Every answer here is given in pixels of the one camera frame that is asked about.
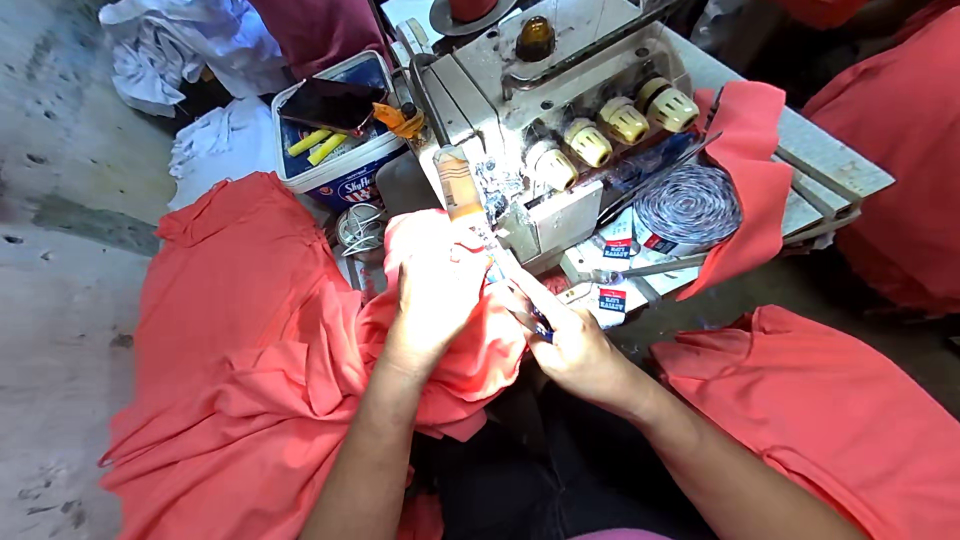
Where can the roll of grey tape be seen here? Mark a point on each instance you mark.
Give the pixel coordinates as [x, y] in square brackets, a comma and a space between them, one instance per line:
[688, 205]

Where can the person's legs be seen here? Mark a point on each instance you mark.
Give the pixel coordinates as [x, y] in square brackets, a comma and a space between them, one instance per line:
[555, 465]

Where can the red thread cone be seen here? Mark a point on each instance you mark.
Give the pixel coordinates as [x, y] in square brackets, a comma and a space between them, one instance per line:
[471, 7]

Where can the sewing machine table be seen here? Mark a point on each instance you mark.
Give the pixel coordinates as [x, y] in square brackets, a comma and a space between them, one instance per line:
[821, 146]

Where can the person's right hand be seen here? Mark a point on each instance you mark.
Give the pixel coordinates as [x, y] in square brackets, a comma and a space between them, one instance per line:
[585, 349]

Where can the coral garment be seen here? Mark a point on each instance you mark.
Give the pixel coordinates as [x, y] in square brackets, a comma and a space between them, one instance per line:
[480, 360]
[817, 397]

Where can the person's body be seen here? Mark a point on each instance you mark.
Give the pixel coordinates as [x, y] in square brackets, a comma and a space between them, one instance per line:
[619, 535]

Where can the heap of white cloth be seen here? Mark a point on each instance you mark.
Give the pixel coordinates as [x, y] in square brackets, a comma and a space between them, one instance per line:
[202, 45]

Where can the coral folded garment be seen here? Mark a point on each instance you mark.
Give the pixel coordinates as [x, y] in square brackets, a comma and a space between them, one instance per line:
[817, 397]

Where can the overlock sewing machine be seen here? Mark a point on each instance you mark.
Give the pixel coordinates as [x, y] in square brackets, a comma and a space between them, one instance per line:
[480, 97]

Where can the black smartphone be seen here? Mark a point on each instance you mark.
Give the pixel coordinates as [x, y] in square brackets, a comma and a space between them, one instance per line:
[330, 105]

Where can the long metal tweezers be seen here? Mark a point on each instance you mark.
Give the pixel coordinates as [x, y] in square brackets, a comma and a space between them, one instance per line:
[660, 176]

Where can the yellow marker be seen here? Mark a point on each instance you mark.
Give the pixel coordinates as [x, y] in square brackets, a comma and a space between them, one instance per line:
[327, 149]
[308, 142]

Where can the person's left forearm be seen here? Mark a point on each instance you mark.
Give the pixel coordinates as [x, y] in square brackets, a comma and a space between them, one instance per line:
[375, 450]

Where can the white and blue plastic tub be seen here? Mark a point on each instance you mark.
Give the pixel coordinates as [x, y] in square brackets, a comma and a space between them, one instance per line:
[337, 176]

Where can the person's right forearm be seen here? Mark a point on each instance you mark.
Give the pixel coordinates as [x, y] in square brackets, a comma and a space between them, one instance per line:
[727, 465]

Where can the large heap of coral fabric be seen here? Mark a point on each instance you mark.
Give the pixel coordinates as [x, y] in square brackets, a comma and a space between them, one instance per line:
[892, 150]

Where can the person's right thumb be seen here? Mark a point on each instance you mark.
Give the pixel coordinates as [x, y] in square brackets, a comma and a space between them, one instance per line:
[511, 298]

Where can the maroon cloth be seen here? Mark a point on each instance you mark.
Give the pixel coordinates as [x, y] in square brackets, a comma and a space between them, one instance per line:
[322, 34]

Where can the person's right index finger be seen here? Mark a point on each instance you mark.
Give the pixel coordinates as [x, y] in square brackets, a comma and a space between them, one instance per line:
[541, 292]

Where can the coral fabric strip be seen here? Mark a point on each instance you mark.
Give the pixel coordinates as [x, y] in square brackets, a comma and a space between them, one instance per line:
[757, 165]

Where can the white label, red navy print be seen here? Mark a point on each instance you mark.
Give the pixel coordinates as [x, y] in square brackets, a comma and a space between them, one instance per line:
[661, 241]
[618, 245]
[612, 301]

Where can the pile of coral garments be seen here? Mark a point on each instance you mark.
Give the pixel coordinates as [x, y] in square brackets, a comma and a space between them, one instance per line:
[225, 337]

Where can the person's left hand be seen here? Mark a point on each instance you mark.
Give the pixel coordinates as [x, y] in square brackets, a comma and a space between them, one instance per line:
[429, 315]

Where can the person's left fingers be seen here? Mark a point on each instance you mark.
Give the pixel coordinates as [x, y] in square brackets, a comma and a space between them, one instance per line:
[457, 259]

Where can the white folded cloth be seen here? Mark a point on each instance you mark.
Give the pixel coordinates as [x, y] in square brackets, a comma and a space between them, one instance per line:
[225, 146]

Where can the orange cloth scrap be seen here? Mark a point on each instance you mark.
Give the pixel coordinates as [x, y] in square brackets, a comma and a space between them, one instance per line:
[400, 121]

